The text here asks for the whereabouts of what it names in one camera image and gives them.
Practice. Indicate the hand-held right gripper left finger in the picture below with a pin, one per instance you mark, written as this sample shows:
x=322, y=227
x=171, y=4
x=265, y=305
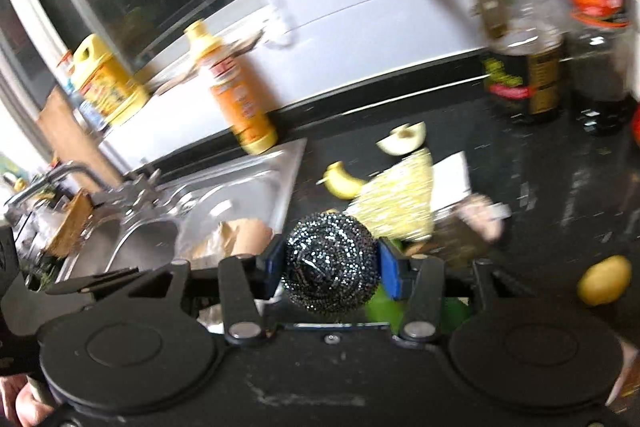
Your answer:
x=272, y=267

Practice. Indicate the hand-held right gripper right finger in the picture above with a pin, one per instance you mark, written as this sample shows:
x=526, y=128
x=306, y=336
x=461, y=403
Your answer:
x=390, y=272

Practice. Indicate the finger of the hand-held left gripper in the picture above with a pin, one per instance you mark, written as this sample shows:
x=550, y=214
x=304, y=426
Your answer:
x=95, y=282

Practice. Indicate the green pepper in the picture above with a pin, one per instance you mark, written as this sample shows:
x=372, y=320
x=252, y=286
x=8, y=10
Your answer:
x=382, y=314

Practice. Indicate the steel wool scrubber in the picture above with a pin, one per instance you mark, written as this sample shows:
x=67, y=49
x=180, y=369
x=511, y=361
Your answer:
x=330, y=262

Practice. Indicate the blue bin with clear liner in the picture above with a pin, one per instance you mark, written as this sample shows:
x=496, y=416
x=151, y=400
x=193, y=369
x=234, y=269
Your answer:
x=210, y=234

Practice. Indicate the stainless steel sink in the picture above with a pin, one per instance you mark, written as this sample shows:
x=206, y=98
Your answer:
x=165, y=207

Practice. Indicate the person's left hand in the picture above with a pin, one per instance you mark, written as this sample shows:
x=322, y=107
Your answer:
x=22, y=407

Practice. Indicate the brown woven basket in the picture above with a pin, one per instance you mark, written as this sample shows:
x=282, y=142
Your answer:
x=70, y=227

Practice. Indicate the gold mesh scouring cloth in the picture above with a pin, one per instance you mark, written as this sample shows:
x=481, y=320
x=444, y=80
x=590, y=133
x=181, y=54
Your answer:
x=400, y=197

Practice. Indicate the yellow fruit peel wedge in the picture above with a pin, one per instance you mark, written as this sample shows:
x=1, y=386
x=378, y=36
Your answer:
x=342, y=184

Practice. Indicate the chrome kitchen faucet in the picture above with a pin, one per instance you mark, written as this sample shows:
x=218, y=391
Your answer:
x=65, y=179

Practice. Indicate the white paper sheet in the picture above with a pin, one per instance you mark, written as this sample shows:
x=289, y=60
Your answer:
x=452, y=179

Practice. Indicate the pale fruit piece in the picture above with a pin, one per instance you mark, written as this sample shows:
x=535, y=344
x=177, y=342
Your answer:
x=400, y=139

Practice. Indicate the wooden cutting board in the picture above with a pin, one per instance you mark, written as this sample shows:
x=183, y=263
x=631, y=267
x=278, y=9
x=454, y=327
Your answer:
x=75, y=142

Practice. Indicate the clear bottle blue label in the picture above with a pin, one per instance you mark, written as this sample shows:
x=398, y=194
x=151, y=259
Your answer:
x=92, y=112

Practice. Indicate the orange dish soap bottle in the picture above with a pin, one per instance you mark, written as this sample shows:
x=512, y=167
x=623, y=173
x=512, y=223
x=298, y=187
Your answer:
x=237, y=97

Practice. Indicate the yellow detergent jug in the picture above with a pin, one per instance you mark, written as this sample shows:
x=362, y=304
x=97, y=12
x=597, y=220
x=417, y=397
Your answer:
x=107, y=82

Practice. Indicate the yellow lemon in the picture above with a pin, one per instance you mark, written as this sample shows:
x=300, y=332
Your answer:
x=605, y=281

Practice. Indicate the clear cooking oil bottle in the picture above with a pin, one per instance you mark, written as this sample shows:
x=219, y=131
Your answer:
x=515, y=32

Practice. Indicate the dark vinegar bottle yellow cap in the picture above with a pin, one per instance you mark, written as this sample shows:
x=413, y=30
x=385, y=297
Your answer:
x=597, y=32

